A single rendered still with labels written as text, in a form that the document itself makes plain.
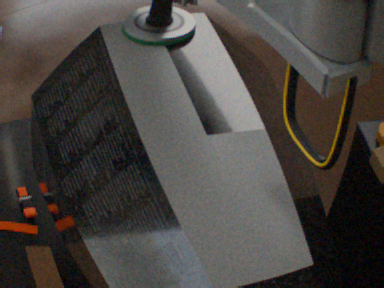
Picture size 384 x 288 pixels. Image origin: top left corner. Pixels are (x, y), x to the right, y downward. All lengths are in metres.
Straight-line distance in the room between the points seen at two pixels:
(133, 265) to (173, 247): 0.12
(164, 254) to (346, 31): 0.67
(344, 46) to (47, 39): 2.41
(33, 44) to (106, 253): 2.02
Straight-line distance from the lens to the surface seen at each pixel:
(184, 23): 2.12
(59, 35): 3.60
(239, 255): 1.56
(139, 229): 1.67
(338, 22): 1.35
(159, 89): 1.90
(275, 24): 1.50
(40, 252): 2.38
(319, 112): 3.29
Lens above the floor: 2.03
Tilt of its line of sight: 43 degrees down
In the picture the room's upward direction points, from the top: 9 degrees clockwise
